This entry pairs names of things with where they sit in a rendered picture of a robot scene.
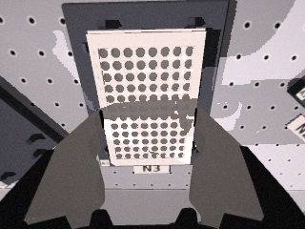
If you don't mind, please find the white well plate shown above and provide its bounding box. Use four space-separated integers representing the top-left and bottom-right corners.
86 28 206 166

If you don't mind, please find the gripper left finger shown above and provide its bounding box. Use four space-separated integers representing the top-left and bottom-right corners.
0 109 105 229

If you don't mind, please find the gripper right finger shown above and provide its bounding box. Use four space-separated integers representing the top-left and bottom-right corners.
189 107 305 229

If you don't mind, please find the white name plate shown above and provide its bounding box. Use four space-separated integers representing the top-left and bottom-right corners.
133 165 170 174
285 114 305 141

